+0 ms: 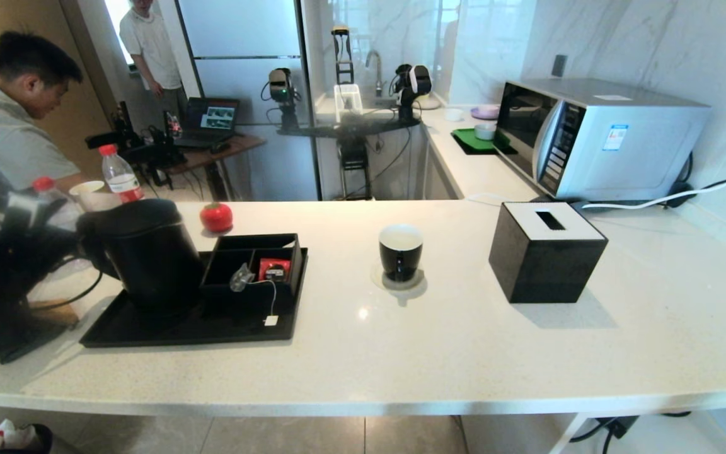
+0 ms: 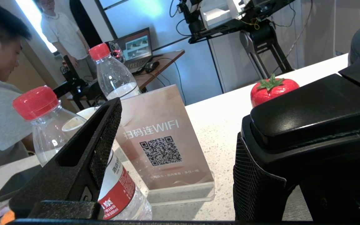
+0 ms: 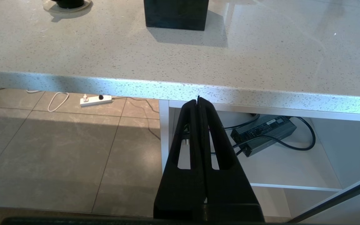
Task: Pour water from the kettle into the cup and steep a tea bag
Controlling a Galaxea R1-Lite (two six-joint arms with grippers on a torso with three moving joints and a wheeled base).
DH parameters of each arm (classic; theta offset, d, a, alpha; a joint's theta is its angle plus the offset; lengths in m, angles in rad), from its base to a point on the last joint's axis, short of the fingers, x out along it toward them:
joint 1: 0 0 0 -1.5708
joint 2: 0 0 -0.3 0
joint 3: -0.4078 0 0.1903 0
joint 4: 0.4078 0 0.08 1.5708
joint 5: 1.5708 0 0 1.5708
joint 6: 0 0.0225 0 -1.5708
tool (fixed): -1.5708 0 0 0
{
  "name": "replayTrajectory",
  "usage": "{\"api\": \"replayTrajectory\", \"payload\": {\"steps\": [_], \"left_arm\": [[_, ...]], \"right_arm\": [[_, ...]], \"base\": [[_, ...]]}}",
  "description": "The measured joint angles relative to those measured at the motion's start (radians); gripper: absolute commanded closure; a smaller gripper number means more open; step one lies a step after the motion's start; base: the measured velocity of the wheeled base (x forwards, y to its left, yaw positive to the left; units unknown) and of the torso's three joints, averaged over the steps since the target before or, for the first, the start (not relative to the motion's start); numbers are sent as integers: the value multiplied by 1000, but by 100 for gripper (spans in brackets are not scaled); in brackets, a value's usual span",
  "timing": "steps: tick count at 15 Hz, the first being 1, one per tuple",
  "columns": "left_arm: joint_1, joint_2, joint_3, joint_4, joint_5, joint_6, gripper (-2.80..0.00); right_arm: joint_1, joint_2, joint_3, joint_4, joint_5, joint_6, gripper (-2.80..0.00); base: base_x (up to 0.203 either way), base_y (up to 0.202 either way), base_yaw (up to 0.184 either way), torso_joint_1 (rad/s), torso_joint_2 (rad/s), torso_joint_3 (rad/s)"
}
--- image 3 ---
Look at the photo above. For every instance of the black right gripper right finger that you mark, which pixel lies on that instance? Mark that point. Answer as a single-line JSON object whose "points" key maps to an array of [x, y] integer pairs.
{"points": [[227, 190]]}

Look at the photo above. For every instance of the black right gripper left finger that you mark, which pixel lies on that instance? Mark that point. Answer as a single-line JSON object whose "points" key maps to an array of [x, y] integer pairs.
{"points": [[183, 193]]}

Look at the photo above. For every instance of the grey charger power brick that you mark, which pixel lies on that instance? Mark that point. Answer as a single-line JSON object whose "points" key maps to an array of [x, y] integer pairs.
{"points": [[261, 134]]}

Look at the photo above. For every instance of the white under-counter shelf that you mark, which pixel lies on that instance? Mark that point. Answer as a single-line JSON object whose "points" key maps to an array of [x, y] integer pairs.
{"points": [[292, 168]]}

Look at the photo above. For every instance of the white power strip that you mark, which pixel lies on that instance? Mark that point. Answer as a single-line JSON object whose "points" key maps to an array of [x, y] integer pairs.
{"points": [[94, 101]]}

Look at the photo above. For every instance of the black tissue box white top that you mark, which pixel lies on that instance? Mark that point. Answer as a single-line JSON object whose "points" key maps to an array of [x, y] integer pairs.
{"points": [[177, 15]]}

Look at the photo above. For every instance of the round translucent coaster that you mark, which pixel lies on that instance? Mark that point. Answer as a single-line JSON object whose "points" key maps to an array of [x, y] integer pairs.
{"points": [[47, 7]]}

